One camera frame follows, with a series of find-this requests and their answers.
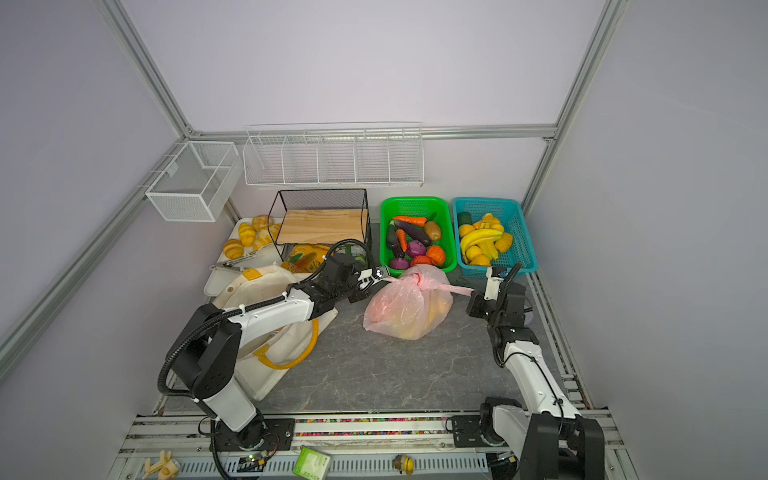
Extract yellow banana bunch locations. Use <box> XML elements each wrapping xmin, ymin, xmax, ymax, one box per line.
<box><xmin>458</xmin><ymin>212</ymin><xmax>515</xmax><ymax>266</ymax></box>

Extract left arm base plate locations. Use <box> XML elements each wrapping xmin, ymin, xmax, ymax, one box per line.
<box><xmin>212</xmin><ymin>417</ymin><xmax>296</xmax><ymax>452</ymax></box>

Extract white wire wall basket long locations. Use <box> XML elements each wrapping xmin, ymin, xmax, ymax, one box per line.
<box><xmin>242</xmin><ymin>122</ymin><xmax>425</xmax><ymax>188</ymax></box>

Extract yellow toy banana pieces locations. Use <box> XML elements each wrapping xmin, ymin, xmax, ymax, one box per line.
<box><xmin>142</xmin><ymin>450</ymin><xmax>181</xmax><ymax>480</ymax></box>

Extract white bread tray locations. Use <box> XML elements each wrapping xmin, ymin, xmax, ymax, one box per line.
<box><xmin>203</xmin><ymin>215</ymin><xmax>281</xmax><ymax>297</ymax></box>

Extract teal plastic basket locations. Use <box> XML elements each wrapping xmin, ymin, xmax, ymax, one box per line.
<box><xmin>452</xmin><ymin>197</ymin><xmax>538</xmax><ymax>278</ymax></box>

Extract croissant bread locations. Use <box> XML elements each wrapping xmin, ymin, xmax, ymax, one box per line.
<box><xmin>251</xmin><ymin>215</ymin><xmax>281</xmax><ymax>251</ymax></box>
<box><xmin>238</xmin><ymin>222</ymin><xmax>257</xmax><ymax>248</ymax></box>
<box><xmin>222</xmin><ymin>239</ymin><xmax>245</xmax><ymax>260</ymax></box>

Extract croissant bread right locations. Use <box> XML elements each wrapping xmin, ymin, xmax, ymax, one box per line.
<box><xmin>251</xmin><ymin>215</ymin><xmax>281</xmax><ymax>251</ymax></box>

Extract orange carrot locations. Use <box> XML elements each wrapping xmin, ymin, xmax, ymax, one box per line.
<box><xmin>392</xmin><ymin>215</ymin><xmax>428</xmax><ymax>227</ymax></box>

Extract orange pumpkin vegetable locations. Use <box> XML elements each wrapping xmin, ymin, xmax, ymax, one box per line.
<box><xmin>426</xmin><ymin>245</ymin><xmax>446</xmax><ymax>267</ymax></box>

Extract brown potato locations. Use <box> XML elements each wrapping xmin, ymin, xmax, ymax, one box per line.
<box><xmin>424</xmin><ymin>220</ymin><xmax>442</xmax><ymax>242</ymax></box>

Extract red tomato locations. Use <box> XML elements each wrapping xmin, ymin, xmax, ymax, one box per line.
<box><xmin>410</xmin><ymin>255</ymin><xmax>433</xmax><ymax>266</ymax></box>

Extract croissant bread middle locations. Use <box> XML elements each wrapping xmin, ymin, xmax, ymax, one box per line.
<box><xmin>238</xmin><ymin>222</ymin><xmax>257</xmax><ymax>248</ymax></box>

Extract dark purple eggplant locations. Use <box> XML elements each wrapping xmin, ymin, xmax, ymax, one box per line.
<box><xmin>391</xmin><ymin>220</ymin><xmax>432</xmax><ymax>247</ymax></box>

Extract green snack bag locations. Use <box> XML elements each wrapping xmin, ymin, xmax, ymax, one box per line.
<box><xmin>334</xmin><ymin>242</ymin><xmax>369</xmax><ymax>269</ymax></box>

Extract green plastic basket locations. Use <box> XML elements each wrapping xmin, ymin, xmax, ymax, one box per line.
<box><xmin>377</xmin><ymin>196</ymin><xmax>460</xmax><ymax>273</ymax></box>

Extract black wire shelf wooden board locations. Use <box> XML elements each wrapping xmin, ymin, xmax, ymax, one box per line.
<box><xmin>268</xmin><ymin>188</ymin><xmax>372</xmax><ymax>260</ymax></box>

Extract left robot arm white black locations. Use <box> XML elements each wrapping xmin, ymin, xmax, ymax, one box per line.
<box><xmin>156</xmin><ymin>239</ymin><xmax>390</xmax><ymax>450</ymax></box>

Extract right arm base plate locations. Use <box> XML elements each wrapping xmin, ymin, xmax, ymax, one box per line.
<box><xmin>444</xmin><ymin>414</ymin><xmax>508</xmax><ymax>448</ymax></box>

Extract pink plastic grocery bag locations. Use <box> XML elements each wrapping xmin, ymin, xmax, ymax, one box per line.
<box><xmin>363</xmin><ymin>265</ymin><xmax>472</xmax><ymax>340</ymax></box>

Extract white canvas tote bag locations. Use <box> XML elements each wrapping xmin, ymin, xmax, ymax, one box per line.
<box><xmin>206</xmin><ymin>265</ymin><xmax>338</xmax><ymax>401</ymax></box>

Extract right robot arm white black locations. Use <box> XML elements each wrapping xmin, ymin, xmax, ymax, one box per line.
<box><xmin>467</xmin><ymin>263</ymin><xmax>606</xmax><ymax>479</ymax></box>

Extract small yellow round toy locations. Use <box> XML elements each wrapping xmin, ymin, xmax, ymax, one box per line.
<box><xmin>392</xmin><ymin>455</ymin><xmax>415</xmax><ymax>476</ymax></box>

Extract purple onion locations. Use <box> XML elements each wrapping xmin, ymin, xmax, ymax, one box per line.
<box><xmin>406</xmin><ymin>240</ymin><xmax>427</xmax><ymax>258</ymax></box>

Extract green small box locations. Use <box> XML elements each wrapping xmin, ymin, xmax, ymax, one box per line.
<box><xmin>292</xmin><ymin>447</ymin><xmax>332</xmax><ymax>480</ymax></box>

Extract white mesh wall box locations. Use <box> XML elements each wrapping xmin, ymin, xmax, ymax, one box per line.
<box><xmin>146</xmin><ymin>141</ymin><xmax>243</xmax><ymax>223</ymax></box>

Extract croissant bread front left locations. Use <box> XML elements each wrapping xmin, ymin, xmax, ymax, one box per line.
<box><xmin>222</xmin><ymin>239</ymin><xmax>245</xmax><ymax>260</ymax></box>

